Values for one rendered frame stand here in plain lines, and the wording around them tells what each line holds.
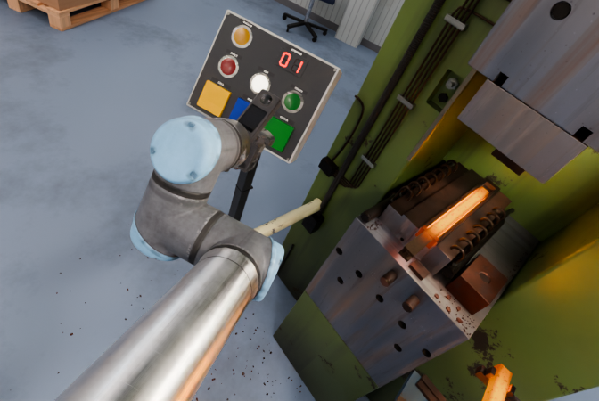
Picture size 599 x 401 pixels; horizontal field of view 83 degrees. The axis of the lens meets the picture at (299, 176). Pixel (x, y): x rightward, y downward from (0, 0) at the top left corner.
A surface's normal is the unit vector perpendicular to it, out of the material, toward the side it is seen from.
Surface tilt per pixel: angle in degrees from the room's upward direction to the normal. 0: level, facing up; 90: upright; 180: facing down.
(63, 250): 0
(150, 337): 31
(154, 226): 61
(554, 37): 90
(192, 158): 55
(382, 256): 90
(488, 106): 90
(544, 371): 90
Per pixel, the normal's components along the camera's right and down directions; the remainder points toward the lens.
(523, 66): -0.73, 0.29
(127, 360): 0.15, -0.95
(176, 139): -0.16, 0.07
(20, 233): 0.30, -0.67
